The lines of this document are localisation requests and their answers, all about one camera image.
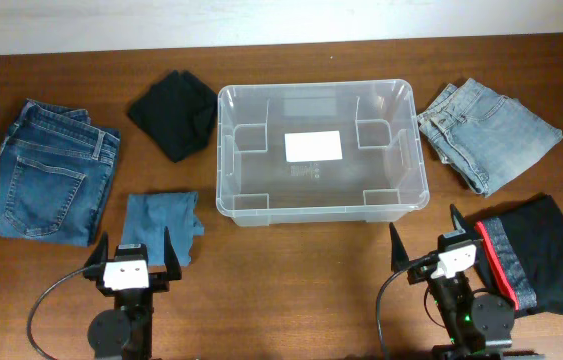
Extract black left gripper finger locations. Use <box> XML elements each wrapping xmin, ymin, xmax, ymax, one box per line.
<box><xmin>84</xmin><ymin>232</ymin><xmax>109</xmax><ymax>267</ymax></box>
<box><xmin>164</xmin><ymin>227</ymin><xmax>182</xmax><ymax>280</ymax></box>

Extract light blue jeans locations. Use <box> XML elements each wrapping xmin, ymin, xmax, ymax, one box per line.
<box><xmin>417</xmin><ymin>78</ymin><xmax>563</xmax><ymax>197</ymax></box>

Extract clear plastic storage bin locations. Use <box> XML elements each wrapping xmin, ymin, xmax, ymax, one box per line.
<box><xmin>216</xmin><ymin>79</ymin><xmax>430</xmax><ymax>227</ymax></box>

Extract white label in bin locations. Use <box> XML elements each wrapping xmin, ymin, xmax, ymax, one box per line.
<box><xmin>284</xmin><ymin>131</ymin><xmax>343</xmax><ymax>163</ymax></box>

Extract small blue cloth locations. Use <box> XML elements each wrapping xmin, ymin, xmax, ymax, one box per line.
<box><xmin>121</xmin><ymin>192</ymin><xmax>205</xmax><ymax>267</ymax></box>

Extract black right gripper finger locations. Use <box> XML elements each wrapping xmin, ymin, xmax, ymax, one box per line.
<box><xmin>389</xmin><ymin>223</ymin><xmax>410</xmax><ymax>273</ymax></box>
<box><xmin>450</xmin><ymin>204</ymin><xmax>477</xmax><ymax>235</ymax></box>

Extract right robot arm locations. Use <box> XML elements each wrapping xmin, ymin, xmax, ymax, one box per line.
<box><xmin>375</xmin><ymin>205</ymin><xmax>545</xmax><ymax>360</ymax></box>

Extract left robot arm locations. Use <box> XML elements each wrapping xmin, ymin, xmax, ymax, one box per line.
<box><xmin>84</xmin><ymin>229</ymin><xmax>182</xmax><ymax>360</ymax></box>

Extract black folded cloth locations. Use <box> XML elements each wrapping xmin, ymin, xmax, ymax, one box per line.
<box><xmin>127</xmin><ymin>70</ymin><xmax>217</xmax><ymax>163</ymax></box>

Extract black shorts red grey waistband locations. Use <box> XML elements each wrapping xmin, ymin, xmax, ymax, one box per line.
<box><xmin>467</xmin><ymin>193</ymin><xmax>563</xmax><ymax>318</ymax></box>

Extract dark blue folded jeans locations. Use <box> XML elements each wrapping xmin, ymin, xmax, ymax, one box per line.
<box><xmin>0</xmin><ymin>100</ymin><xmax>121</xmax><ymax>247</ymax></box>

